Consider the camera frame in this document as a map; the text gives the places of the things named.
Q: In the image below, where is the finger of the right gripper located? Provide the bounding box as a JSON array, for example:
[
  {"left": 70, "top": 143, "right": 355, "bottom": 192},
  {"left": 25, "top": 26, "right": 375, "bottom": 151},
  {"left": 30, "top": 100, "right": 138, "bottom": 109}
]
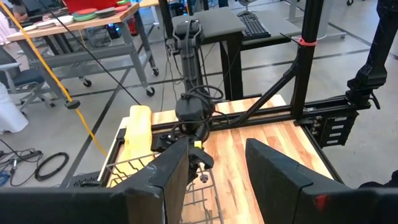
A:
[{"left": 188, "top": 146, "right": 215, "bottom": 185}]

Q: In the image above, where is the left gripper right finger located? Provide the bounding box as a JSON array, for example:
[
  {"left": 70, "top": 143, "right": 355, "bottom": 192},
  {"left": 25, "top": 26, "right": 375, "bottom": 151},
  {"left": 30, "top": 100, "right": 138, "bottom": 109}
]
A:
[{"left": 244, "top": 138, "right": 398, "bottom": 224}]

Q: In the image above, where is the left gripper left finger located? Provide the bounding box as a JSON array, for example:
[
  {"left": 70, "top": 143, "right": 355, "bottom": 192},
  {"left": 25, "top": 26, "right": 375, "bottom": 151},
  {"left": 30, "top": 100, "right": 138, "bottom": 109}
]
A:
[{"left": 0, "top": 136, "right": 191, "bottom": 224}]

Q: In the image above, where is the black controller box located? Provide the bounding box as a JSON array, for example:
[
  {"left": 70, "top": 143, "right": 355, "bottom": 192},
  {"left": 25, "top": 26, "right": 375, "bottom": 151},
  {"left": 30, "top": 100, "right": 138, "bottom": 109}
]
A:
[{"left": 310, "top": 109, "right": 359, "bottom": 149}]

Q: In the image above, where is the person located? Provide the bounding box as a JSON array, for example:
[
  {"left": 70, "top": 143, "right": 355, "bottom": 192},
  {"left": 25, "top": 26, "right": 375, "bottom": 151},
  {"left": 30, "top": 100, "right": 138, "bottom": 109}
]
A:
[
  {"left": 6, "top": 0, "right": 29, "bottom": 23},
  {"left": 357, "top": 169, "right": 398, "bottom": 190},
  {"left": 0, "top": 12, "right": 29, "bottom": 135}
]

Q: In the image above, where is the black power strip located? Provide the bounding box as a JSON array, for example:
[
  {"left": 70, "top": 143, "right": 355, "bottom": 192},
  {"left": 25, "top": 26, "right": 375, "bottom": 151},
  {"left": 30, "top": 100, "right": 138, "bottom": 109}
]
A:
[{"left": 0, "top": 149, "right": 44, "bottom": 164}]

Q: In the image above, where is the black computer tower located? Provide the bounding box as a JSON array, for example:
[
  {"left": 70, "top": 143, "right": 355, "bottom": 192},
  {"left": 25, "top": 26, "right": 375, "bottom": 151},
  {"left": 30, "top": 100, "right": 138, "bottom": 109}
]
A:
[{"left": 104, "top": 21, "right": 124, "bottom": 40}]

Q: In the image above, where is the black desk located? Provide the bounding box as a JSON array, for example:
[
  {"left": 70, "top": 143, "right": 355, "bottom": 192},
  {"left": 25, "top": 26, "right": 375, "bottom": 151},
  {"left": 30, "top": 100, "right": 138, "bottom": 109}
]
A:
[{"left": 170, "top": 6, "right": 302, "bottom": 101}]

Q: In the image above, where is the pink green plate stack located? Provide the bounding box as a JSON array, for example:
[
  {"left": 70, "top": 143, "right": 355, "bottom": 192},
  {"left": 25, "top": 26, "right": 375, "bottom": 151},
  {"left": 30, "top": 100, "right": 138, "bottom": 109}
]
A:
[{"left": 114, "top": 0, "right": 133, "bottom": 13}]

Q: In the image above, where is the dark gray plate stack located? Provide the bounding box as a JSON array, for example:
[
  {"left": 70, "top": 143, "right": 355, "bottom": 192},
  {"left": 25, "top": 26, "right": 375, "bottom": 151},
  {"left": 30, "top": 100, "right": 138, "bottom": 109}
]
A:
[{"left": 95, "top": 6, "right": 117, "bottom": 19}]

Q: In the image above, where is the black keyboard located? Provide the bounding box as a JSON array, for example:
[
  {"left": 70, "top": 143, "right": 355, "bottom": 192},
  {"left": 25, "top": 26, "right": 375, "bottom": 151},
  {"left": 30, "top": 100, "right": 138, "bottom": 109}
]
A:
[{"left": 238, "top": 12, "right": 272, "bottom": 40}]

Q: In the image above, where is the blue office chair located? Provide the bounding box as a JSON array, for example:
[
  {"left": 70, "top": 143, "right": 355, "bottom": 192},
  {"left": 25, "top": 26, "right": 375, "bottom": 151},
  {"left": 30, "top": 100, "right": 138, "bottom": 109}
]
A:
[{"left": 0, "top": 46, "right": 58, "bottom": 116}]

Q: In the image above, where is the green orange plate stack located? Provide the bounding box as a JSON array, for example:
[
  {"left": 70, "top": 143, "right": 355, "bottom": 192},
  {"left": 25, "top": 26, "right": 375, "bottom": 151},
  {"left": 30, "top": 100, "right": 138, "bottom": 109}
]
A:
[{"left": 72, "top": 7, "right": 98, "bottom": 22}]

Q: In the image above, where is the red bin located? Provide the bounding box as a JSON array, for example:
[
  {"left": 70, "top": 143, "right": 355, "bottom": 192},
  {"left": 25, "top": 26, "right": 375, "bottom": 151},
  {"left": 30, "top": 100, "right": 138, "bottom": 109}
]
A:
[{"left": 63, "top": 0, "right": 121, "bottom": 14}]

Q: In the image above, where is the red band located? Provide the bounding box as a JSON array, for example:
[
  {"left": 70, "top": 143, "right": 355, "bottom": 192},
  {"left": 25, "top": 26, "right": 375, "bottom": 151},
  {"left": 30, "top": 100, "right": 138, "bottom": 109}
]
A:
[{"left": 297, "top": 37, "right": 318, "bottom": 48}]

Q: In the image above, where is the white plate stack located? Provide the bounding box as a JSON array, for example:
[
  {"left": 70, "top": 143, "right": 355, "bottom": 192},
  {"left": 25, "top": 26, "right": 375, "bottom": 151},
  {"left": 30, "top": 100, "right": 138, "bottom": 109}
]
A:
[{"left": 34, "top": 15, "right": 75, "bottom": 30}]

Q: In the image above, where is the gray wire dish rack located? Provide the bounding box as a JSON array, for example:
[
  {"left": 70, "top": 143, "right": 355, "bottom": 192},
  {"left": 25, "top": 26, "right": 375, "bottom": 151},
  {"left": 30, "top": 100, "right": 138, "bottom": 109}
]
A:
[{"left": 105, "top": 149, "right": 225, "bottom": 224}]

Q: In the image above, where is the coiled black cable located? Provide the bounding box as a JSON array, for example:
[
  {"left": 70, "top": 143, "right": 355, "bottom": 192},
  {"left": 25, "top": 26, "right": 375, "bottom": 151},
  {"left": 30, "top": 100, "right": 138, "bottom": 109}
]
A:
[{"left": 34, "top": 151, "right": 70, "bottom": 182}]

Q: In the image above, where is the blue cable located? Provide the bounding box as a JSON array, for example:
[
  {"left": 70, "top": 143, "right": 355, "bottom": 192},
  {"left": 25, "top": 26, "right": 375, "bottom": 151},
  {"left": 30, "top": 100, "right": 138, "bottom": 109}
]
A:
[{"left": 0, "top": 170, "right": 12, "bottom": 188}]

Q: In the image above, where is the black round cable puck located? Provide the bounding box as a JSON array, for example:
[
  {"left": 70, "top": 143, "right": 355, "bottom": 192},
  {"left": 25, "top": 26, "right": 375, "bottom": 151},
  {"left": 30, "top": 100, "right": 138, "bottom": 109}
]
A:
[{"left": 64, "top": 99, "right": 81, "bottom": 110}]

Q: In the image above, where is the black aluminium table frame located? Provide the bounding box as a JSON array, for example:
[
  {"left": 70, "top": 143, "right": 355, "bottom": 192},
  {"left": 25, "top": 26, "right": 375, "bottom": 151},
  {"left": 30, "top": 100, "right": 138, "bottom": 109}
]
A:
[{"left": 98, "top": 0, "right": 374, "bottom": 189}]

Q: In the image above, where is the yellow cable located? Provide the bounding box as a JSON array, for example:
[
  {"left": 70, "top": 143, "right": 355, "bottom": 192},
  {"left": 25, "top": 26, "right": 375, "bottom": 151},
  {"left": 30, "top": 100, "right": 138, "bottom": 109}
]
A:
[{"left": 0, "top": 0, "right": 109, "bottom": 157}]

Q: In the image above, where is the white desk frame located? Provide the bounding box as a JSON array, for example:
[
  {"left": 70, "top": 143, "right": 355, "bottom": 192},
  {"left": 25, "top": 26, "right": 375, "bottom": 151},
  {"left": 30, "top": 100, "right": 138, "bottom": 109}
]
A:
[{"left": 285, "top": 0, "right": 349, "bottom": 41}]

